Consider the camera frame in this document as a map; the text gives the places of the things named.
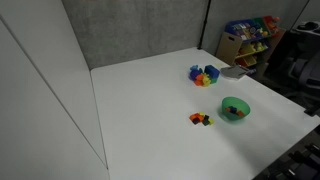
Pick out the green plastic bowl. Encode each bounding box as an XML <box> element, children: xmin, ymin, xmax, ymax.
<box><xmin>221</xmin><ymin>96</ymin><xmax>251</xmax><ymax>122</ymax></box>

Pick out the purple toy piece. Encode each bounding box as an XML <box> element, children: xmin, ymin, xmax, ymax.
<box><xmin>188</xmin><ymin>69</ymin><xmax>200</xmax><ymax>81</ymax></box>

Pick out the orange toy piece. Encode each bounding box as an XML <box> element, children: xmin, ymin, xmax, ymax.
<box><xmin>194</xmin><ymin>73</ymin><xmax>205</xmax><ymax>87</ymax></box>

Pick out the yellow toy piece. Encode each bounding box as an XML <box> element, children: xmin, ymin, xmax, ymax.
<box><xmin>201</xmin><ymin>75</ymin><xmax>212</xmax><ymax>88</ymax></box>

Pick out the blue toy box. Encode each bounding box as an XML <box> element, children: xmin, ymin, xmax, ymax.
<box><xmin>204</xmin><ymin>64</ymin><xmax>221</xmax><ymax>80</ymax></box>

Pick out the grey metal plate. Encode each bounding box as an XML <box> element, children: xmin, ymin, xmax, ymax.
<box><xmin>220</xmin><ymin>64</ymin><xmax>249</xmax><ymax>81</ymax></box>

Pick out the black vertical pole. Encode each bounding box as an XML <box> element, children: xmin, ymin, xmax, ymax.
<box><xmin>197</xmin><ymin>0</ymin><xmax>212</xmax><ymax>51</ymax></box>

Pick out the wooden toy shelf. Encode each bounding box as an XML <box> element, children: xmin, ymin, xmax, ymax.
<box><xmin>215</xmin><ymin>15</ymin><xmax>287</xmax><ymax>70</ymax></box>

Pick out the yellow storage bin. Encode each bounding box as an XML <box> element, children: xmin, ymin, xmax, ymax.
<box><xmin>238</xmin><ymin>43</ymin><xmax>258</xmax><ymax>57</ymax></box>
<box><xmin>242</xmin><ymin>55</ymin><xmax>258</xmax><ymax>67</ymax></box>

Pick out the blue storage bin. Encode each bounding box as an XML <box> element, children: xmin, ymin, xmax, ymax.
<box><xmin>224</xmin><ymin>19</ymin><xmax>263</xmax><ymax>42</ymax></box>

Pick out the green storage bin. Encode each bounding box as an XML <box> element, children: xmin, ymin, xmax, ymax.
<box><xmin>251</xmin><ymin>17</ymin><xmax>270</xmax><ymax>33</ymax></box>

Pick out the red storage bin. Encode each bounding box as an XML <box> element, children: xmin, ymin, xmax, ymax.
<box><xmin>262</xmin><ymin>15</ymin><xmax>282</xmax><ymax>30</ymax></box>

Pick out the black office chair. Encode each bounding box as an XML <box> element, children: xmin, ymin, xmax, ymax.
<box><xmin>287</xmin><ymin>20</ymin><xmax>320</xmax><ymax>93</ymax></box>

